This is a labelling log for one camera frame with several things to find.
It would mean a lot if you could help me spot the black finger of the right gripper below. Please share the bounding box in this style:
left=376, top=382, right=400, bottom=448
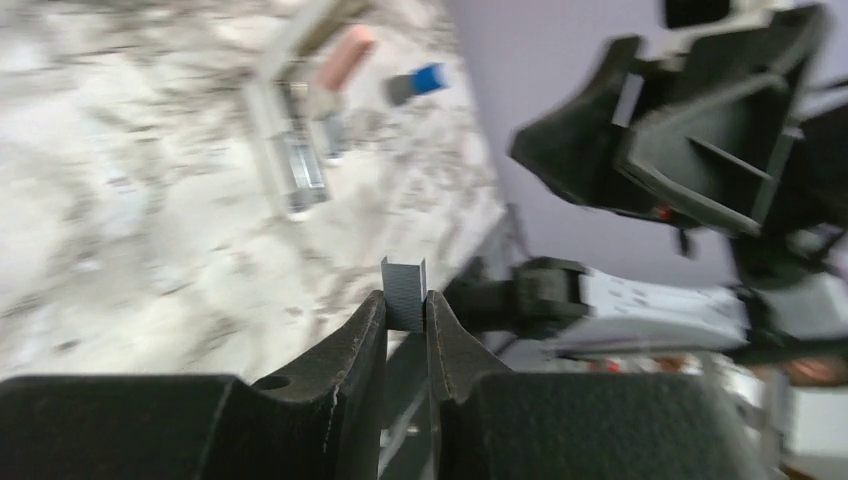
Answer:
left=509, top=35, right=698, bottom=229

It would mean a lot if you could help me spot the blue capped small object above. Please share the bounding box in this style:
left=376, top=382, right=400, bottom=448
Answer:
left=384, top=63, right=449, bottom=106

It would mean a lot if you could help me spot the grey staple strip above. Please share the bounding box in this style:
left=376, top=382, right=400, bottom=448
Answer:
left=381, top=257, right=427, bottom=333

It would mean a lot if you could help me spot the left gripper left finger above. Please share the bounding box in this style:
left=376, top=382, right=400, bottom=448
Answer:
left=1, top=291, right=387, bottom=479

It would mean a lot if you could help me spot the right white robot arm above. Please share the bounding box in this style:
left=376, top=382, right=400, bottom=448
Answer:
left=446, top=1, right=847, bottom=363

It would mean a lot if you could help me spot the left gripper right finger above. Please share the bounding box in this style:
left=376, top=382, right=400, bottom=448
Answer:
left=425, top=291, right=769, bottom=480

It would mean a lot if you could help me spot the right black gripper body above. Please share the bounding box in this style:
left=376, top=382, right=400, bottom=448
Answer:
left=619, top=2, right=831, bottom=289

